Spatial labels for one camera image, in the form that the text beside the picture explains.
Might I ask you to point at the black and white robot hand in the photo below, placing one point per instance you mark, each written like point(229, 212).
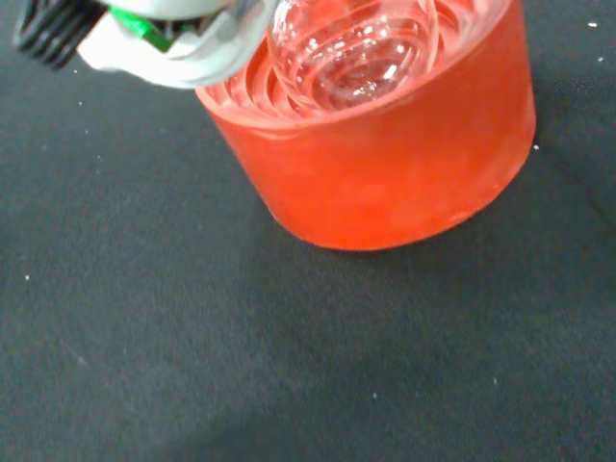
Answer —
point(192, 58)

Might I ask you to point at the black bench cloth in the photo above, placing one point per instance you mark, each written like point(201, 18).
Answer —
point(192, 337)

